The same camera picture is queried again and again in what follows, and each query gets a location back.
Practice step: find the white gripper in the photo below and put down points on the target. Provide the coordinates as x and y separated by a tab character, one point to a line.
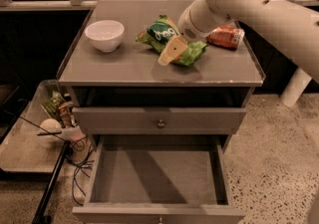
184	27

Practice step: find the green rice chip bag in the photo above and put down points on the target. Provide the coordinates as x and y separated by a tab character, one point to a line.
158	34

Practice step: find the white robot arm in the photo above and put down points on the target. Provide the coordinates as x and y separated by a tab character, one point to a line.
292	29

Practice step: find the grey drawer cabinet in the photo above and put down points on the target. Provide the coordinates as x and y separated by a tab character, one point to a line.
131	77

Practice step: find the round metal drawer knob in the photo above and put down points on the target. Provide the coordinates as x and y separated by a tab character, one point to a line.
161	123

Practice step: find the closed grey top drawer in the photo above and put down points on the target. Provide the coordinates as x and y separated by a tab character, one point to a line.
144	120

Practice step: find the green snack bag in bin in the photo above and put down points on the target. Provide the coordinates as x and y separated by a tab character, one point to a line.
51	105

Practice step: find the open grey middle drawer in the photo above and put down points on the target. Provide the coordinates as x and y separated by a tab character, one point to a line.
158	179

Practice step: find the orange soda can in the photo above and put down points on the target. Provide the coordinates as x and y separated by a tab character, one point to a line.
226	37

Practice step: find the white ceramic bowl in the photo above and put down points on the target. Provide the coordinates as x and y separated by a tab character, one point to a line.
105	35

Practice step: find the brown snack packet in bin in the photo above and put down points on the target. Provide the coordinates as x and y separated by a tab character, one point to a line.
65	113

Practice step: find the white pole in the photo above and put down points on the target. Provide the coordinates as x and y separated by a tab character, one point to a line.
295	88

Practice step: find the white ball in bin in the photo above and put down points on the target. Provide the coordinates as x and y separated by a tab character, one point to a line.
50	125

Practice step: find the clear plastic storage bin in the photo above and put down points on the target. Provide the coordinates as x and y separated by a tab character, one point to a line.
23	150

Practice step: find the black floor rail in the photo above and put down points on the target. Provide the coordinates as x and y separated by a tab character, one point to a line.
40	217

